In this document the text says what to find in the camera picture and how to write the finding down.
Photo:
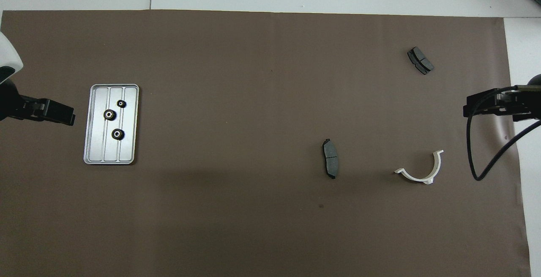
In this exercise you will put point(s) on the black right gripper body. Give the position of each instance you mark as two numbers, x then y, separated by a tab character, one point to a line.
526	103

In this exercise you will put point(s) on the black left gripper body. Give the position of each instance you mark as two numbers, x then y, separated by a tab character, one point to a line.
12	105

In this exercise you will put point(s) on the large black bearing gear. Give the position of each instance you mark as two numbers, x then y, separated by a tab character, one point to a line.
118	134
110	115

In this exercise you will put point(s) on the small black bearing gear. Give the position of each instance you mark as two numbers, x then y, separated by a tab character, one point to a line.
121	104

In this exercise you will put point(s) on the silver metal tray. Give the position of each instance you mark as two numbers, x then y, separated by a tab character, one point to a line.
97	141

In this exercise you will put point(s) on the dark grey brake pad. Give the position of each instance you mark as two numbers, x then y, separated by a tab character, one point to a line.
420	60
331	158

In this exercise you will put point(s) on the brown paper table mat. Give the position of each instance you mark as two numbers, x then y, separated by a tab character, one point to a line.
253	209

